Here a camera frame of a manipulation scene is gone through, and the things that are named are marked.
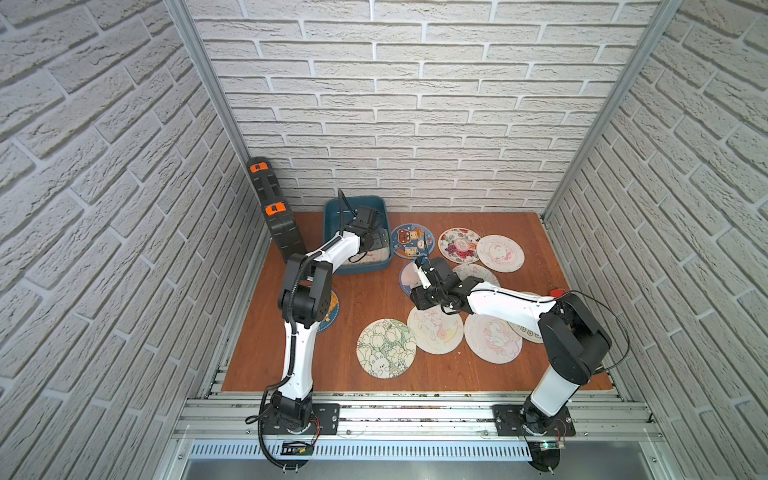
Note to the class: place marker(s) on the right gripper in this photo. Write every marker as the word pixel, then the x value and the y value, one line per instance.
pixel 419 297

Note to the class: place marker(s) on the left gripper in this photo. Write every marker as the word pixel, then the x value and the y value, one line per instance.
pixel 369 233

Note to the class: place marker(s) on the beige bear bow coaster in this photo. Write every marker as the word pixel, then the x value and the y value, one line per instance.
pixel 379 252

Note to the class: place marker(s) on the teal storage box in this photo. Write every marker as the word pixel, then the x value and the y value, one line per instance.
pixel 332 215

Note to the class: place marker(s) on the cream pink character coaster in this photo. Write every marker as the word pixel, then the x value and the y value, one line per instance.
pixel 436 332

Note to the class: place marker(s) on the dark blue cartoon coaster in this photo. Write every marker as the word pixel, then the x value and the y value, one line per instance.
pixel 332 314

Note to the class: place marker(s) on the green bunnies coaster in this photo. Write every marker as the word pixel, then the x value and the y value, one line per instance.
pixel 386 348

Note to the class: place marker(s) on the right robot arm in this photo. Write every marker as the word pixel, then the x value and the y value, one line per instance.
pixel 574 340

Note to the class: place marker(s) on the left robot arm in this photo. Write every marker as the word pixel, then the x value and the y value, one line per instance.
pixel 305 301

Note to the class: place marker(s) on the lavender bear coaster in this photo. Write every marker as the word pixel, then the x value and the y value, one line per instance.
pixel 411 276

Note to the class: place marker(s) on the white butterfly coaster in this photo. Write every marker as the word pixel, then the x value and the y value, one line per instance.
pixel 474 270

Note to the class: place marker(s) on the blue cartoon animals coaster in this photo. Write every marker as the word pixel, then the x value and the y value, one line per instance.
pixel 411 240

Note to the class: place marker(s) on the floral pink coaster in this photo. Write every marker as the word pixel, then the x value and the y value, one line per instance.
pixel 459 245

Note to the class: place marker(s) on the white pink sketch coaster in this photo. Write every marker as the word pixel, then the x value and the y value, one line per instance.
pixel 500 253

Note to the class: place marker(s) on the pink piglet coaster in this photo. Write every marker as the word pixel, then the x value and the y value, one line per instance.
pixel 492 339

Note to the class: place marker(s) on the black orange tool case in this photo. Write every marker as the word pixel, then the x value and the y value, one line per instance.
pixel 276 210

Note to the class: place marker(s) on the white dog face coaster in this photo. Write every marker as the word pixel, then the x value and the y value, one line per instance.
pixel 528 333

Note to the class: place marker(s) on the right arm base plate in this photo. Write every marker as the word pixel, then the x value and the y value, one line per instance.
pixel 526 420

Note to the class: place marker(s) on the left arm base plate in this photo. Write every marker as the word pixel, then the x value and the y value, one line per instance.
pixel 321 418

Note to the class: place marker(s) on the aluminium rail frame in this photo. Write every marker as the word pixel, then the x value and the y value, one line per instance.
pixel 409 426

